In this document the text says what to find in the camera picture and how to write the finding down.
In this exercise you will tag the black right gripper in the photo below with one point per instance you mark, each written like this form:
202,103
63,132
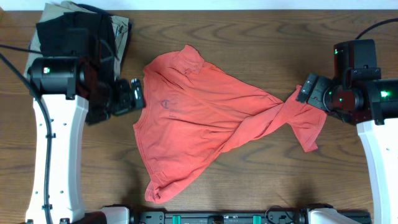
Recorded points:
311,88

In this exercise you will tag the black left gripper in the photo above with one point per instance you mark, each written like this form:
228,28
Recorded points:
126,102

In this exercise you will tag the red printed t-shirt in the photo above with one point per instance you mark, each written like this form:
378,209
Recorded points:
195,111

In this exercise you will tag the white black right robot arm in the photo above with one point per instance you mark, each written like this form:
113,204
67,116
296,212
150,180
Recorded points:
369,103

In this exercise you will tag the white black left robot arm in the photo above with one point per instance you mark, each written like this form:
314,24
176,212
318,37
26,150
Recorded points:
69,95

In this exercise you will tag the khaki folded trousers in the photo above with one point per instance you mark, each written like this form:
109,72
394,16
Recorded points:
108,69

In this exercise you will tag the black folded garment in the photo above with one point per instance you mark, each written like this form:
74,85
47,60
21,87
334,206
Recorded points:
51,33

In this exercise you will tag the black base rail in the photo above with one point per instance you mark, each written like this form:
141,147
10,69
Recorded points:
317,214

